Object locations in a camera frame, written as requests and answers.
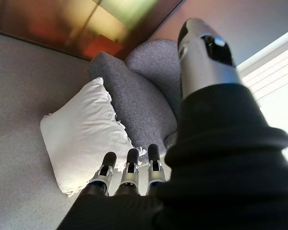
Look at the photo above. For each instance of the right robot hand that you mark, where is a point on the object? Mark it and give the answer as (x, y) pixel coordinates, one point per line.
(220, 167)

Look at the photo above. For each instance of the white fringed cushion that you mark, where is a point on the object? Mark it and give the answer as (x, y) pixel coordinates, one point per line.
(86, 124)

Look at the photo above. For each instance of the grey upholstered armchair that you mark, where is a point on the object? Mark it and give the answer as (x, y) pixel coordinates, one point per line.
(134, 100)

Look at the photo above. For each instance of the white radiator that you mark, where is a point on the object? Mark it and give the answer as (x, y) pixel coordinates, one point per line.
(273, 72)

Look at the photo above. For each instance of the glossy dark brown wardrobe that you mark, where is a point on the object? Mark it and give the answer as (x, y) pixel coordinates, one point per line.
(62, 24)

